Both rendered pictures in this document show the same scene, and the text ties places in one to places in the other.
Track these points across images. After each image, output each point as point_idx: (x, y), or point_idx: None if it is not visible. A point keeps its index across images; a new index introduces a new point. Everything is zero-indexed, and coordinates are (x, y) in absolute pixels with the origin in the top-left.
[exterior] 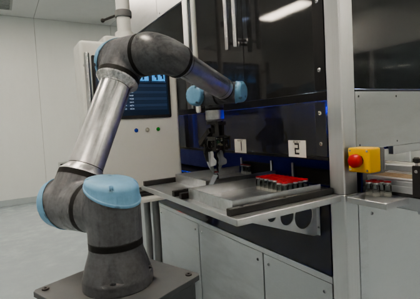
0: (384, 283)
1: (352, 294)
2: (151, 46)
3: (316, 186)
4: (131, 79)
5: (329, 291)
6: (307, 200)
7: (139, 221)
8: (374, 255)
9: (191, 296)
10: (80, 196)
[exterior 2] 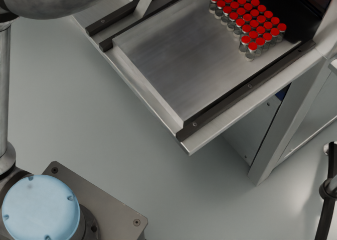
0: (335, 90)
1: (297, 119)
2: (49, 2)
3: (295, 46)
4: (13, 21)
5: (274, 107)
6: (278, 76)
7: (81, 225)
8: (335, 79)
9: (140, 236)
10: (3, 225)
